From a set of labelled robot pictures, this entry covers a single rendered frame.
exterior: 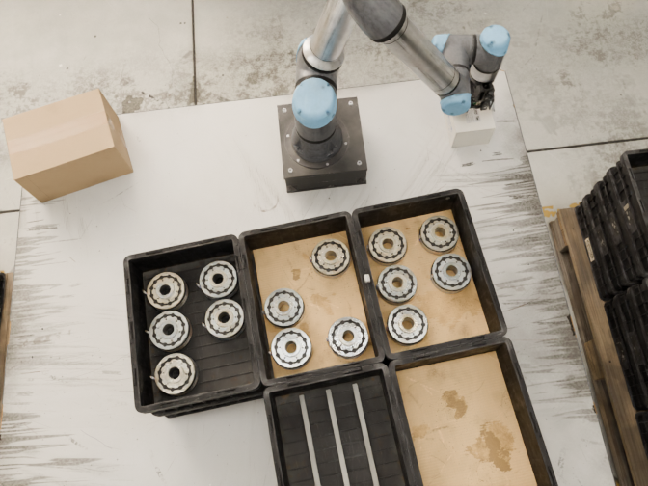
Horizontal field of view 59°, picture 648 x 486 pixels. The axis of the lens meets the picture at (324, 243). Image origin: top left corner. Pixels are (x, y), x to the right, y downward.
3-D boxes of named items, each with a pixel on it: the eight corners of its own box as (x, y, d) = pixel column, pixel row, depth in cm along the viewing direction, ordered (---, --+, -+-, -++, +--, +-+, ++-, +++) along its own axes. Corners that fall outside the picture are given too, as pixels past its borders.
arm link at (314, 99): (293, 141, 160) (289, 116, 147) (295, 99, 164) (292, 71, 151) (336, 142, 159) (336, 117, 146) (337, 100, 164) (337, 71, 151)
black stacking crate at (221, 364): (139, 270, 158) (123, 256, 147) (244, 249, 159) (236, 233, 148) (152, 417, 144) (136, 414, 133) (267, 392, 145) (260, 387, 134)
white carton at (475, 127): (439, 94, 187) (444, 77, 178) (475, 91, 187) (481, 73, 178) (450, 148, 180) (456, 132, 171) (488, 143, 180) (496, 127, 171)
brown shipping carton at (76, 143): (119, 117, 189) (98, 88, 174) (133, 172, 181) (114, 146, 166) (29, 146, 186) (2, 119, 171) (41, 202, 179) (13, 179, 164)
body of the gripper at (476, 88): (465, 114, 167) (472, 89, 156) (459, 90, 170) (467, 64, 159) (490, 111, 167) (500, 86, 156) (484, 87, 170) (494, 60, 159)
